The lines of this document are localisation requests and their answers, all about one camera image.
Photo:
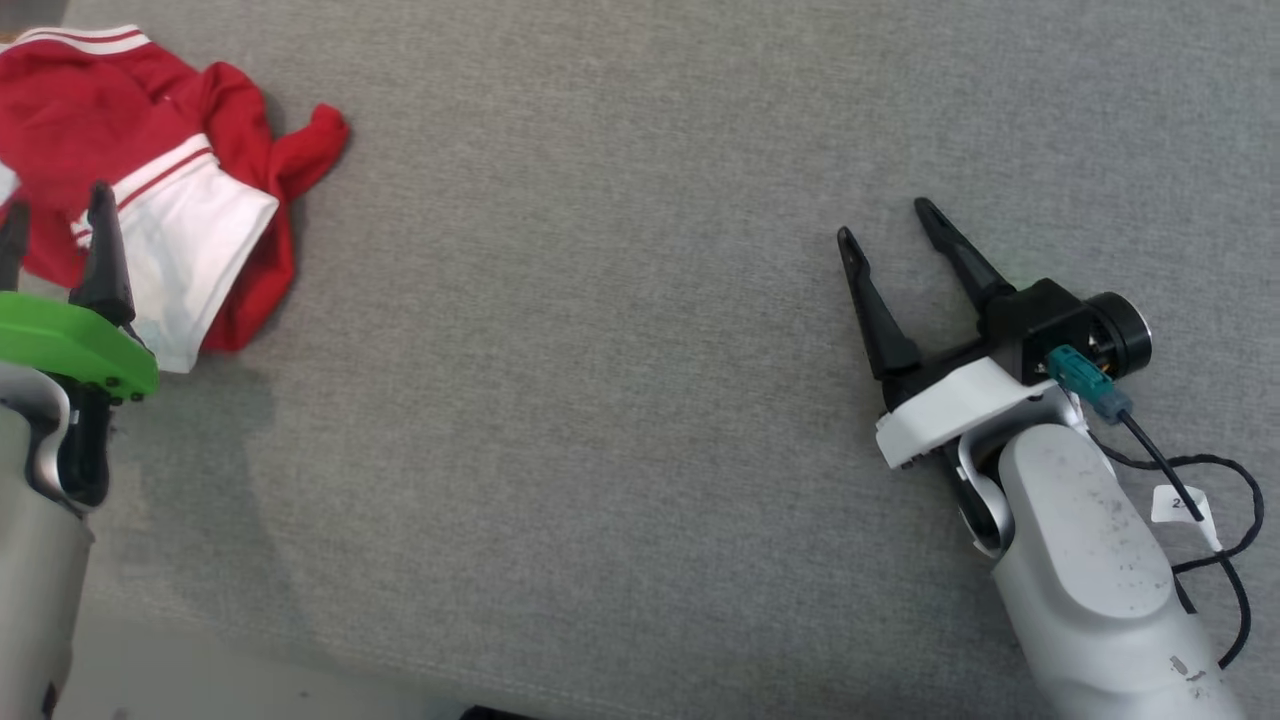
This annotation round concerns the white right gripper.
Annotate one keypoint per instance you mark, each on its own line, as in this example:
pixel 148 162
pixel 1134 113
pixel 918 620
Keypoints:
pixel 950 410

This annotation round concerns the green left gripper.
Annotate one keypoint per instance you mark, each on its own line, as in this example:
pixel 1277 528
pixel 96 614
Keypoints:
pixel 70 345

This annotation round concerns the red white striped-trim garment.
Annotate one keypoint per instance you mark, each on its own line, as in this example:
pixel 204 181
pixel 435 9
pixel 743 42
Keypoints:
pixel 210 230

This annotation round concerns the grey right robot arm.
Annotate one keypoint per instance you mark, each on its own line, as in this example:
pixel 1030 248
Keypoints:
pixel 1080 560

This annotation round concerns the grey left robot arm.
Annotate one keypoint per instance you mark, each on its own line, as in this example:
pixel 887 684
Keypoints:
pixel 35 560

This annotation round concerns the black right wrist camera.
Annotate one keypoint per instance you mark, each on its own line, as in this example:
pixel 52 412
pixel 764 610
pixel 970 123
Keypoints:
pixel 1040 315

